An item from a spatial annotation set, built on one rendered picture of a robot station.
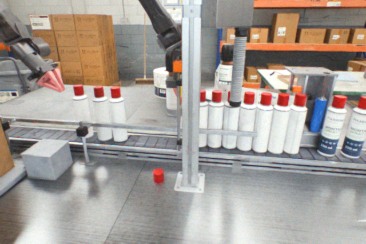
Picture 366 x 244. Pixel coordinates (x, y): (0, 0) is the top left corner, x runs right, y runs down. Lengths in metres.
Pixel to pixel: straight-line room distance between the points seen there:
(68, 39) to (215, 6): 3.84
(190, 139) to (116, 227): 0.29
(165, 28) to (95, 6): 4.97
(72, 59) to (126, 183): 3.68
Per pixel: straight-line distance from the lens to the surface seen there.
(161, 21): 0.74
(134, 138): 0.89
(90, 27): 4.10
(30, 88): 3.03
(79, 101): 0.88
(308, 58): 5.53
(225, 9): 0.56
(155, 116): 1.06
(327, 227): 0.72
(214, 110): 0.75
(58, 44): 4.37
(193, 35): 0.56
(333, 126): 0.85
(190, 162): 0.68
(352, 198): 0.84
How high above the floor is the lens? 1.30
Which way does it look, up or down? 21 degrees down
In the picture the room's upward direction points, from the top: straight up
